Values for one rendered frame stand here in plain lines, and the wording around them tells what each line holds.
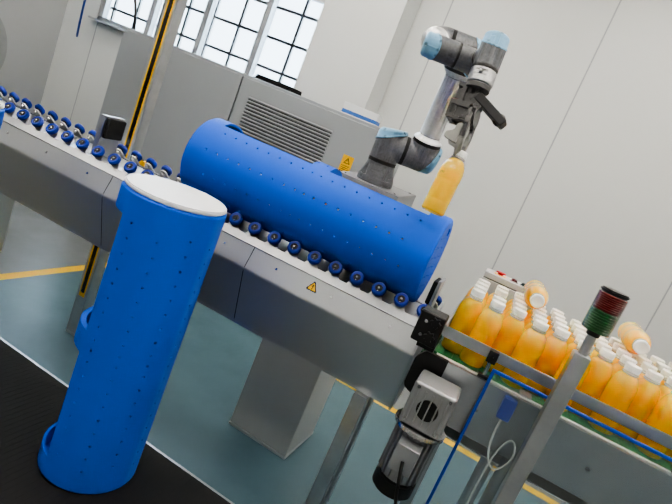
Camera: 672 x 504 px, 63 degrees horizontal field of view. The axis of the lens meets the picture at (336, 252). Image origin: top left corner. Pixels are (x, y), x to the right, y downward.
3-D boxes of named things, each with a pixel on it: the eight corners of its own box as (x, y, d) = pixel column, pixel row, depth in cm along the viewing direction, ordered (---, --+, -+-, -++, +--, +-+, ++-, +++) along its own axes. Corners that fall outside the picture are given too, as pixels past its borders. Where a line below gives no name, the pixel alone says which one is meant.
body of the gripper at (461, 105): (448, 126, 160) (463, 87, 160) (476, 133, 157) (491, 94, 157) (443, 116, 153) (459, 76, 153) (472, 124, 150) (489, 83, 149)
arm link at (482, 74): (498, 80, 156) (495, 67, 149) (492, 95, 156) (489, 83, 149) (473, 74, 159) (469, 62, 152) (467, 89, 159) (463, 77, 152)
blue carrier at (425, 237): (213, 196, 207) (240, 125, 203) (422, 297, 184) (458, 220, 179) (167, 191, 180) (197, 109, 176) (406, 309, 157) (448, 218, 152)
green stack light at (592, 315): (579, 321, 125) (589, 302, 124) (607, 334, 124) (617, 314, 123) (582, 327, 119) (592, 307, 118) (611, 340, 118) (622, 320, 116)
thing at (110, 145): (109, 155, 211) (120, 117, 208) (117, 159, 210) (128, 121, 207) (89, 153, 202) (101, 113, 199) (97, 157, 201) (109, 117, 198)
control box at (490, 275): (475, 292, 198) (488, 266, 196) (528, 316, 193) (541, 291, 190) (473, 296, 189) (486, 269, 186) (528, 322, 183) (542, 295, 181)
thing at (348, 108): (345, 114, 362) (349, 103, 361) (378, 127, 358) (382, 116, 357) (340, 112, 350) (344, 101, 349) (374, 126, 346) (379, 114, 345)
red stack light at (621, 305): (589, 302, 124) (597, 286, 123) (617, 314, 122) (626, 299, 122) (592, 307, 118) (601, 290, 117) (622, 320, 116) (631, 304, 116)
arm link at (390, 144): (368, 153, 226) (380, 121, 223) (398, 164, 227) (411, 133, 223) (369, 155, 215) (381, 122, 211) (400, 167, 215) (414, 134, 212)
